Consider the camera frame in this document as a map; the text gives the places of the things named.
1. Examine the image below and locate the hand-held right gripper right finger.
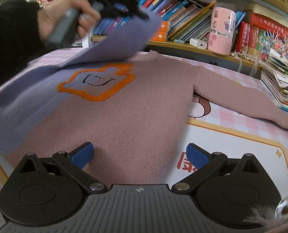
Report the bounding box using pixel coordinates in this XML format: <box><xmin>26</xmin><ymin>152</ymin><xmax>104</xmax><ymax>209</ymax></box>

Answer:
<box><xmin>171</xmin><ymin>143</ymin><xmax>271</xmax><ymax>196</ymax></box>

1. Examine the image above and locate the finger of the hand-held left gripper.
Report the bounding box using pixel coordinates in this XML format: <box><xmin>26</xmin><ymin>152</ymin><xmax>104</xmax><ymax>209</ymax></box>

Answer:
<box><xmin>103</xmin><ymin>3</ymin><xmax>150</xmax><ymax>20</ymax></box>

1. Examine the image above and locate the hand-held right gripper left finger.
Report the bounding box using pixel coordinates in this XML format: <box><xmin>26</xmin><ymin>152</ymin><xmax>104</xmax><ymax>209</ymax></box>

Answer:
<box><xmin>12</xmin><ymin>142</ymin><xmax>108</xmax><ymax>196</ymax></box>

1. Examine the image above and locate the pink and purple knit sweater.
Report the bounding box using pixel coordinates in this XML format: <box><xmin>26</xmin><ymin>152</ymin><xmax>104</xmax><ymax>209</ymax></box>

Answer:
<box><xmin>0</xmin><ymin>10</ymin><xmax>288</xmax><ymax>185</ymax></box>

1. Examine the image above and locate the person's left hand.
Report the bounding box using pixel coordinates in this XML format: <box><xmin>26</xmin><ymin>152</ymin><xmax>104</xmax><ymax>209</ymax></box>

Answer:
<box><xmin>38</xmin><ymin>0</ymin><xmax>102</xmax><ymax>46</ymax></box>

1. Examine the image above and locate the pink checkered desk mat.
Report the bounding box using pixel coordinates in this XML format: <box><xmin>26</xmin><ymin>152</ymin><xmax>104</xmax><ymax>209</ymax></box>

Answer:
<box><xmin>0</xmin><ymin>46</ymin><xmax>288</xmax><ymax>224</ymax></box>

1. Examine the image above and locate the row of colourful books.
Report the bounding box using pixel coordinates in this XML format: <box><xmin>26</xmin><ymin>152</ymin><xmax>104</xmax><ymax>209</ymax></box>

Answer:
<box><xmin>93</xmin><ymin>0</ymin><xmax>246</xmax><ymax>42</ymax></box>

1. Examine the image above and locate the wooden bookshelf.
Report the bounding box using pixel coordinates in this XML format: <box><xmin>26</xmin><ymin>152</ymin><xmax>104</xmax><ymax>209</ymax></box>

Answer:
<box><xmin>91</xmin><ymin>0</ymin><xmax>288</xmax><ymax>78</ymax></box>

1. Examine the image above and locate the white charger plug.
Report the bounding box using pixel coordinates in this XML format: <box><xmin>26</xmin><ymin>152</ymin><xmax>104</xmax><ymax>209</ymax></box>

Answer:
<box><xmin>190</xmin><ymin>38</ymin><xmax>209</xmax><ymax>50</ymax></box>

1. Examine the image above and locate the fluffy white charm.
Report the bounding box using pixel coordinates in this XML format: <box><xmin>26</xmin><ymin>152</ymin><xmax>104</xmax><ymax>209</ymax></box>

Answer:
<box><xmin>247</xmin><ymin>194</ymin><xmax>288</xmax><ymax>227</ymax></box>

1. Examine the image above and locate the pink sticker-covered box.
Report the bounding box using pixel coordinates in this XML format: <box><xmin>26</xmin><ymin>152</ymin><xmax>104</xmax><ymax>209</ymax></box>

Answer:
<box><xmin>207</xmin><ymin>7</ymin><xmax>236</xmax><ymax>56</ymax></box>

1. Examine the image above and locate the stack of magazines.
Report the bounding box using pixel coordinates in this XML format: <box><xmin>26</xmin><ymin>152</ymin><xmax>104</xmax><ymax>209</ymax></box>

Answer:
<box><xmin>260</xmin><ymin>51</ymin><xmax>288</xmax><ymax>117</ymax></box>

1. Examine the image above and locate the red thick book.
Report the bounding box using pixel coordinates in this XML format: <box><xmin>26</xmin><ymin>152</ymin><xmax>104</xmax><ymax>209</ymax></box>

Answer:
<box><xmin>248</xmin><ymin>25</ymin><xmax>259</xmax><ymax>55</ymax></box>
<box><xmin>234</xmin><ymin>22</ymin><xmax>251</xmax><ymax>54</ymax></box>
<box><xmin>246</xmin><ymin>11</ymin><xmax>288</xmax><ymax>39</ymax></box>

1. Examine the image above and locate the jar of paper stars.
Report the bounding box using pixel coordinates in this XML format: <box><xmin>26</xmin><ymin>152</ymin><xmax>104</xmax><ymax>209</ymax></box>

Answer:
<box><xmin>262</xmin><ymin>33</ymin><xmax>288</xmax><ymax>61</ymax></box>

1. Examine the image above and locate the pearl bead string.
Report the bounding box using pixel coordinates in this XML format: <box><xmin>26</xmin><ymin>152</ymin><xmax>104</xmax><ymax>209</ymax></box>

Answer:
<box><xmin>231</xmin><ymin>51</ymin><xmax>263</xmax><ymax>62</ymax></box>

